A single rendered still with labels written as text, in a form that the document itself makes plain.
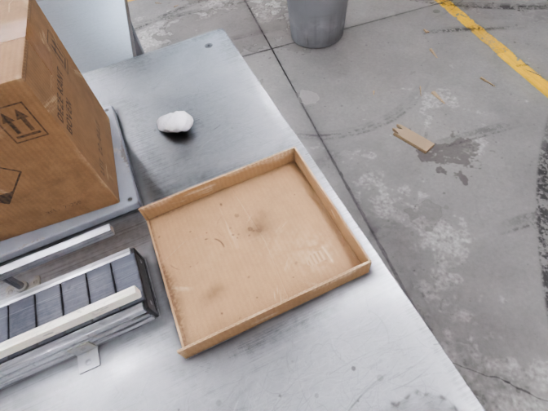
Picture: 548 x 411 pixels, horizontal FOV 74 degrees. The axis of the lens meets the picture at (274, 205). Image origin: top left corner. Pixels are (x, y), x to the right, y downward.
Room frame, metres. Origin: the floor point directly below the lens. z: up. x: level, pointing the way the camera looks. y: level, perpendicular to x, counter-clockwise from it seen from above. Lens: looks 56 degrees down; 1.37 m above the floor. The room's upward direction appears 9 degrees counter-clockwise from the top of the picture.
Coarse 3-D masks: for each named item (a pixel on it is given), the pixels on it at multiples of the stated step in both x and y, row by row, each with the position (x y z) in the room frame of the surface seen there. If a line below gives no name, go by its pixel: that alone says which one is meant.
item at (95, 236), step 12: (96, 228) 0.28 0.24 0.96; (108, 228) 0.28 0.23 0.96; (72, 240) 0.27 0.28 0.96; (84, 240) 0.27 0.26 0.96; (96, 240) 0.27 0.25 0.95; (48, 252) 0.26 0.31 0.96; (60, 252) 0.26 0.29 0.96; (12, 264) 0.25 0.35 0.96; (24, 264) 0.25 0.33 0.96; (36, 264) 0.25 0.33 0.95; (0, 276) 0.24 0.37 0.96
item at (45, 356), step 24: (96, 264) 0.28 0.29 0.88; (144, 264) 0.28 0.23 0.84; (144, 288) 0.23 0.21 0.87; (120, 312) 0.19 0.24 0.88; (144, 312) 0.19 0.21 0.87; (72, 336) 0.17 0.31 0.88; (96, 336) 0.17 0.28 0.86; (24, 360) 0.15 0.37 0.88; (48, 360) 0.15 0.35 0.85; (0, 384) 0.13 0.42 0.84
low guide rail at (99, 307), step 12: (132, 288) 0.21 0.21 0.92; (108, 300) 0.20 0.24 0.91; (120, 300) 0.20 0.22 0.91; (132, 300) 0.20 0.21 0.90; (72, 312) 0.19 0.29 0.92; (84, 312) 0.19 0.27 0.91; (96, 312) 0.19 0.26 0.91; (48, 324) 0.18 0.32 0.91; (60, 324) 0.18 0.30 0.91; (72, 324) 0.18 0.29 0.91; (24, 336) 0.17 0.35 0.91; (36, 336) 0.17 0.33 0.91; (48, 336) 0.17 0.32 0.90; (0, 348) 0.16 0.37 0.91; (12, 348) 0.16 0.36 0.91
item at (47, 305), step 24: (120, 264) 0.27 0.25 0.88; (48, 288) 0.25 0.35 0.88; (72, 288) 0.24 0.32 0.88; (96, 288) 0.24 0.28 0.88; (120, 288) 0.23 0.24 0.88; (0, 312) 0.22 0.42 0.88; (24, 312) 0.22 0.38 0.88; (48, 312) 0.21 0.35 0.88; (0, 336) 0.19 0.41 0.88; (0, 360) 0.15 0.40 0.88
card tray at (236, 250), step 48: (192, 192) 0.40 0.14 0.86; (240, 192) 0.40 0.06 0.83; (288, 192) 0.38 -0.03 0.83; (192, 240) 0.32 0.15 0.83; (240, 240) 0.30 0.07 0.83; (288, 240) 0.29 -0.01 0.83; (336, 240) 0.27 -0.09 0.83; (192, 288) 0.23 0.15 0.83; (240, 288) 0.22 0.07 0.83; (288, 288) 0.20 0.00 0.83; (192, 336) 0.16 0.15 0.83
